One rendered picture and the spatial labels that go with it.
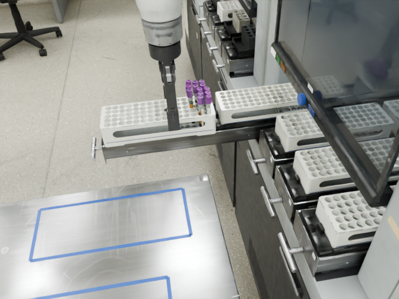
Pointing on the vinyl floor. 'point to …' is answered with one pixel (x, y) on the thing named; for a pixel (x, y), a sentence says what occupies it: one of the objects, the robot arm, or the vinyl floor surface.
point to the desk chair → (24, 31)
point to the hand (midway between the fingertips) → (171, 111)
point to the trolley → (117, 244)
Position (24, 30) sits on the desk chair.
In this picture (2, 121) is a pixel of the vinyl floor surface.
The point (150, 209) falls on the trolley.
